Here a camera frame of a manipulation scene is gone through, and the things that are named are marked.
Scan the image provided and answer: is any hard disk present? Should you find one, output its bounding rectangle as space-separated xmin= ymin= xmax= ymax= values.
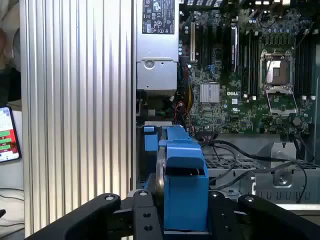
xmin=142 ymin=124 xmax=210 ymax=233

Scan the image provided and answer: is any black RAM slot row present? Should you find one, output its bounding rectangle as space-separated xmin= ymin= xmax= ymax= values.
xmin=240 ymin=29 xmax=260 ymax=101
xmin=294 ymin=31 xmax=316 ymax=101

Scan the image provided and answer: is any white expansion slot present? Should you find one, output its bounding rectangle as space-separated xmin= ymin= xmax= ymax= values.
xmin=190 ymin=21 xmax=197 ymax=63

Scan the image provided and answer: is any grey metal disk bay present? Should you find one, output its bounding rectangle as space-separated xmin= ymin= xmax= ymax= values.
xmin=204 ymin=141 xmax=320 ymax=204

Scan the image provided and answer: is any silver power supply unit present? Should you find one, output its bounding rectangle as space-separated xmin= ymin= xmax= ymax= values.
xmin=136 ymin=0 xmax=180 ymax=92

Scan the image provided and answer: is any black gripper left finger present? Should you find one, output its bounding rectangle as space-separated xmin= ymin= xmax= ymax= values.
xmin=24 ymin=189 xmax=165 ymax=240

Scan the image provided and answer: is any CPU socket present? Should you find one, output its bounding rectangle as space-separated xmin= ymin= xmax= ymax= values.
xmin=259 ymin=48 xmax=295 ymax=88

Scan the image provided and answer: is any green Dell motherboard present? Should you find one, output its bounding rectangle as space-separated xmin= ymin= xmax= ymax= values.
xmin=178 ymin=7 xmax=316 ymax=135

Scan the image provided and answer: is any teach pendant with screen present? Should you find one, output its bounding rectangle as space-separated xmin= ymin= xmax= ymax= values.
xmin=0 ymin=104 xmax=23 ymax=164

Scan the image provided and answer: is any thin metal locking lever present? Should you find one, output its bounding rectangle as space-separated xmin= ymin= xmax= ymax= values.
xmin=292 ymin=21 xmax=315 ymax=52

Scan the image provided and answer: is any black open PC case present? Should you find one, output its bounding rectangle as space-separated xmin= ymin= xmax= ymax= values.
xmin=134 ymin=0 xmax=320 ymax=218

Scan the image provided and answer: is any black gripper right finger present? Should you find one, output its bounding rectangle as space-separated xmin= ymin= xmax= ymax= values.
xmin=208 ymin=190 xmax=320 ymax=240

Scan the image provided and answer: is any black disk wire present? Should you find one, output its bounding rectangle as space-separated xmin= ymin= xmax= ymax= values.
xmin=199 ymin=138 xmax=310 ymax=205

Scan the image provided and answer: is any silver chipset heatsink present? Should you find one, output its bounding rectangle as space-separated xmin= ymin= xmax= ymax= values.
xmin=199 ymin=83 xmax=221 ymax=104

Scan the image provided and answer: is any red yellow wire bundle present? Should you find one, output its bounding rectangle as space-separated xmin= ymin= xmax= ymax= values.
xmin=174 ymin=63 xmax=195 ymax=131

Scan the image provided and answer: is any metal socket cover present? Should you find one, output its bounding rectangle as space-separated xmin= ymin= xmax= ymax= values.
xmin=264 ymin=86 xmax=299 ymax=116

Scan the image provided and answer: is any seated person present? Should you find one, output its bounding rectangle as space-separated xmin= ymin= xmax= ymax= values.
xmin=0 ymin=0 xmax=22 ymax=105

